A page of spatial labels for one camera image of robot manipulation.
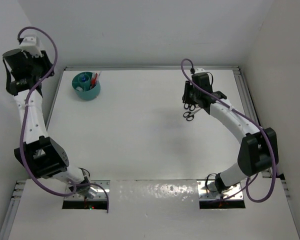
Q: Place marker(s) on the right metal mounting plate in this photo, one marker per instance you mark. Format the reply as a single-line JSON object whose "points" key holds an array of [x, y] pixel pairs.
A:
{"points": [[206, 193]]}

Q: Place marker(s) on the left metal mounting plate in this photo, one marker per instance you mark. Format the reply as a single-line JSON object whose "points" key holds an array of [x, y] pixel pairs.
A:
{"points": [[95, 192]]}

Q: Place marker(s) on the teal round organizer container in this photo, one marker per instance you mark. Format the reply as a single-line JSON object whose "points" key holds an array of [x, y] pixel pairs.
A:
{"points": [[87, 94]]}

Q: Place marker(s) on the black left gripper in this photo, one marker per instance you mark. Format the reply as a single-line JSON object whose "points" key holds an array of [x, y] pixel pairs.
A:
{"points": [[44, 60]]}

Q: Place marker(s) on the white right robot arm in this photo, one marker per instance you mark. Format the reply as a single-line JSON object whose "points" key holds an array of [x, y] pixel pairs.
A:
{"points": [[258, 147]]}

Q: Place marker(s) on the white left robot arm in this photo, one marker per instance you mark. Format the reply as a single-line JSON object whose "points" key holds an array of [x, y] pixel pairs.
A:
{"points": [[39, 154]]}

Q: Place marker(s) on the blue cap glue bottle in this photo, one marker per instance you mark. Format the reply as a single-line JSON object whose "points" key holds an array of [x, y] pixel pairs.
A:
{"points": [[83, 78]]}

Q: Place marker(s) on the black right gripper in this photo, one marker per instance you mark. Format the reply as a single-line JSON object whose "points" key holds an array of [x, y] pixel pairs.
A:
{"points": [[188, 85]]}

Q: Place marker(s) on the black handled scissors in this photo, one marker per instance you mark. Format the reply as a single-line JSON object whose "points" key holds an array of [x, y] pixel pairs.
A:
{"points": [[190, 115], [189, 107]]}

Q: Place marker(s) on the aluminium frame rail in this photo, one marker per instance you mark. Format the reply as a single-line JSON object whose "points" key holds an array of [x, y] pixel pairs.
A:
{"points": [[245, 95]]}

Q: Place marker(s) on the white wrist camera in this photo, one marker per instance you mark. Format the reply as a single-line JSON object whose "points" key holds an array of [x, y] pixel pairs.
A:
{"points": [[31, 44], [197, 70]]}

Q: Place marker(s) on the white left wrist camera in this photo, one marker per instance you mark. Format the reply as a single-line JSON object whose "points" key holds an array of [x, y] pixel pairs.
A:
{"points": [[31, 44]]}

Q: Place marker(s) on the red gel pen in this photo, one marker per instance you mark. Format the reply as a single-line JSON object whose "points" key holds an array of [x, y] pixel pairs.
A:
{"points": [[93, 80]]}

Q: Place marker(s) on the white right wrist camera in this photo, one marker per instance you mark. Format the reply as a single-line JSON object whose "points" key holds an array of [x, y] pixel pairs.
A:
{"points": [[197, 70]]}

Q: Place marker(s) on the metal mounting plate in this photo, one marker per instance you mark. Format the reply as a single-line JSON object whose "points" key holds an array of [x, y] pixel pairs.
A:
{"points": [[206, 193], [95, 192]]}

